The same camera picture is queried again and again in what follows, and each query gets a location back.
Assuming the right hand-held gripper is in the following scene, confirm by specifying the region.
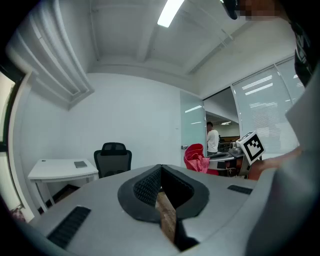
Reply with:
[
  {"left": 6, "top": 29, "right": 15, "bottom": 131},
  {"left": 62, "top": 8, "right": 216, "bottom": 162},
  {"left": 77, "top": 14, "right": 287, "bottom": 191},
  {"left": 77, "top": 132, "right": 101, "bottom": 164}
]
[{"left": 207, "top": 130, "right": 266, "bottom": 180}]

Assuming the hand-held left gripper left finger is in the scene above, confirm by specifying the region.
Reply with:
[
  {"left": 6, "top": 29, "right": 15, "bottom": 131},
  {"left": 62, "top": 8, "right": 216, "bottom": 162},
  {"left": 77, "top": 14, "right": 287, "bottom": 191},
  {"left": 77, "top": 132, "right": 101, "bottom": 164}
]
[{"left": 117, "top": 163, "right": 162, "bottom": 224}]

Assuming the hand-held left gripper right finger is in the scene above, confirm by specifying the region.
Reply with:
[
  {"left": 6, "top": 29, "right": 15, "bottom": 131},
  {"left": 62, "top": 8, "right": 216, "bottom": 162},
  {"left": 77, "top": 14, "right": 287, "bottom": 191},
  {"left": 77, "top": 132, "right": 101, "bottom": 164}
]
[{"left": 161, "top": 164, "right": 210, "bottom": 220}]

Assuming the red cloth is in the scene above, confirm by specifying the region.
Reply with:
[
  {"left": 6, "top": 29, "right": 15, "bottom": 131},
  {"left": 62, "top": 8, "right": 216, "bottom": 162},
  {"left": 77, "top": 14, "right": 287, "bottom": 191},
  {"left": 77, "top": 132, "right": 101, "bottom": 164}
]
[{"left": 183, "top": 143, "right": 220, "bottom": 176}]

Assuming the black office chair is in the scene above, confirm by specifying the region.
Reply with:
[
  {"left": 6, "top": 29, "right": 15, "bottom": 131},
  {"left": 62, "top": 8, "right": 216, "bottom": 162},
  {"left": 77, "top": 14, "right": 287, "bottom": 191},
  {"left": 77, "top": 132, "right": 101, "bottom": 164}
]
[{"left": 93, "top": 142, "right": 133, "bottom": 179}]

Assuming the person's right forearm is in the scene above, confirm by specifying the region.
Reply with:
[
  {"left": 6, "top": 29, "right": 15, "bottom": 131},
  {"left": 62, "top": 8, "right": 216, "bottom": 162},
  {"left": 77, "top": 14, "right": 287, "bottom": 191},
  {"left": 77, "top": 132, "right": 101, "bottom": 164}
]
[{"left": 249, "top": 146, "right": 305, "bottom": 181}]

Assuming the frosted glass door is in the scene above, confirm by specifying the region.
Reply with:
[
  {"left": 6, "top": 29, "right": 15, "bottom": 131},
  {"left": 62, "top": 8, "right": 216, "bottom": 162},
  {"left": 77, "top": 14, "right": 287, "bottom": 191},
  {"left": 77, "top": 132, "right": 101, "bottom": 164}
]
[{"left": 179, "top": 90, "right": 207, "bottom": 166}]

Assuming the white desk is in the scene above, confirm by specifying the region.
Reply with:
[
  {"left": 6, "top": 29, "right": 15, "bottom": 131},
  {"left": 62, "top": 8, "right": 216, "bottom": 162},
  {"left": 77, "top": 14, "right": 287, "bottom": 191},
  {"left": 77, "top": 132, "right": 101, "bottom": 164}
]
[{"left": 27, "top": 158, "right": 99, "bottom": 213}]

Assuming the person's black shirt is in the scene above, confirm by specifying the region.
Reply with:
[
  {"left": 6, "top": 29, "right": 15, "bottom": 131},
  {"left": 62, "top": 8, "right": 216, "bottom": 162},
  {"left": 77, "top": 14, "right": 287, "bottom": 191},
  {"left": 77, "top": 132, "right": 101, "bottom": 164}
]
[{"left": 287, "top": 18, "right": 320, "bottom": 87}]

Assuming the long ceiling light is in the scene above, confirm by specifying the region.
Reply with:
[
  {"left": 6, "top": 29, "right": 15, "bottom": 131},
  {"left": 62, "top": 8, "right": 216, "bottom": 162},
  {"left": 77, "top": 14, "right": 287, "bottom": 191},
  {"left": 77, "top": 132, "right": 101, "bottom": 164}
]
[{"left": 156, "top": 0, "right": 186, "bottom": 29}]

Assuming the dark framed window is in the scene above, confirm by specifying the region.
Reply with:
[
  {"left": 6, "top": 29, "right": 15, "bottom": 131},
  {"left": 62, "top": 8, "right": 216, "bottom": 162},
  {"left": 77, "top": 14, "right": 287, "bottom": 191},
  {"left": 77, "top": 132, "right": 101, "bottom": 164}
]
[{"left": 0, "top": 65, "right": 16, "bottom": 152}]

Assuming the glass wall with white blinds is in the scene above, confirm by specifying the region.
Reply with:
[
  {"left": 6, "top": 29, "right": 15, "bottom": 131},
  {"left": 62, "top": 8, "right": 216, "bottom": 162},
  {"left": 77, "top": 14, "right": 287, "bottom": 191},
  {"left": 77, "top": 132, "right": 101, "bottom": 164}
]
[{"left": 231, "top": 56, "right": 305, "bottom": 154}]

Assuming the black head-worn camera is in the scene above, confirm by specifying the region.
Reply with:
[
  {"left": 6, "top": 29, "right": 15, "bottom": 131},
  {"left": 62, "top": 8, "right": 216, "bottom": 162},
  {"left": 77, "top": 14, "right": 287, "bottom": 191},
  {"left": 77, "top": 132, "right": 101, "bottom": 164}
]
[{"left": 219, "top": 0, "right": 239, "bottom": 21}]

